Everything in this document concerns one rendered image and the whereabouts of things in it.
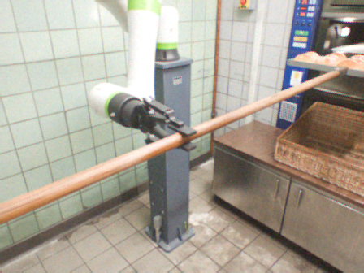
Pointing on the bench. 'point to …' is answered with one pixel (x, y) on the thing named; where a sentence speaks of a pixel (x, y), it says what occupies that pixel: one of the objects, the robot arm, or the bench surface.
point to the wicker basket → (331, 155)
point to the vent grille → (288, 110)
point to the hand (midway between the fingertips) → (182, 136)
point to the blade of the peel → (322, 67)
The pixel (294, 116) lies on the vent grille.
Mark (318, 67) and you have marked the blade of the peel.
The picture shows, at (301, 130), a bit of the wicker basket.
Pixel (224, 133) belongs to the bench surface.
